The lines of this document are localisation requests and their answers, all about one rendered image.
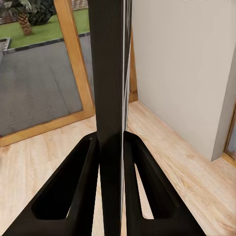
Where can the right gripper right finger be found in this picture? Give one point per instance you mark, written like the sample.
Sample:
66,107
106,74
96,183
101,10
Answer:
171,215

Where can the door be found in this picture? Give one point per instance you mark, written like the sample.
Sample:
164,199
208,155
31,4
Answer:
46,78

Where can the poster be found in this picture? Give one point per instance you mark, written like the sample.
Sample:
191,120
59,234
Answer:
110,39

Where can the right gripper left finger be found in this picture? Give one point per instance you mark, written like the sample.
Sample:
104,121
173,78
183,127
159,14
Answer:
64,205

